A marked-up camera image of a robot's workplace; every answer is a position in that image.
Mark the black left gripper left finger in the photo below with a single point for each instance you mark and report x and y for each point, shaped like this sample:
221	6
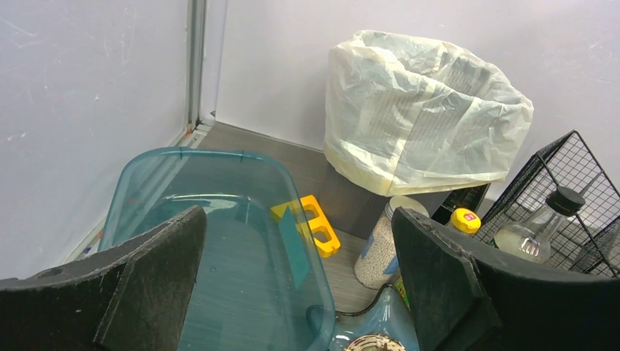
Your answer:
133	296

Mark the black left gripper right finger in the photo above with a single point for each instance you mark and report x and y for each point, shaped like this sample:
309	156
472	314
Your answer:
466	295

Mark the yellow cap sauce bottle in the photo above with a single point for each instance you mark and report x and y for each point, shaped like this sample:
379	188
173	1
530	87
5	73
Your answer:
465	221

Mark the glass jar white beads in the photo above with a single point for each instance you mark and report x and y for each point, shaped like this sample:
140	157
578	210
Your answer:
378	261

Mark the blue star-shaped plate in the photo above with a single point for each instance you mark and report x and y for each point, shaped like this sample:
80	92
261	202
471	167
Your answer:
385	324

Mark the black cap glass bottle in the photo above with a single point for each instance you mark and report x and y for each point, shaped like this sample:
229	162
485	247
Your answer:
530	238

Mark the black device behind bin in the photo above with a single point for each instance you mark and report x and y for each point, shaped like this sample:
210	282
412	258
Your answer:
469	198

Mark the teal transparent plastic tub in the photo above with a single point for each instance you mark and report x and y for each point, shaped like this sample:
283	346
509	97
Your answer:
261	284

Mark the grey trash bin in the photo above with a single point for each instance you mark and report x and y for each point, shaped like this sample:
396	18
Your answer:
349	207

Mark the yellow plastic holder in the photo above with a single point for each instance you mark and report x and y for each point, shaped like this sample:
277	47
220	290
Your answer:
325	238

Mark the white trash bag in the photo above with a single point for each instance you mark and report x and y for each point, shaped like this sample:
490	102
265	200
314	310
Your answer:
410	115

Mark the black wire rack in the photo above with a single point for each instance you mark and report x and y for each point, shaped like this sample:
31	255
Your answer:
565	178

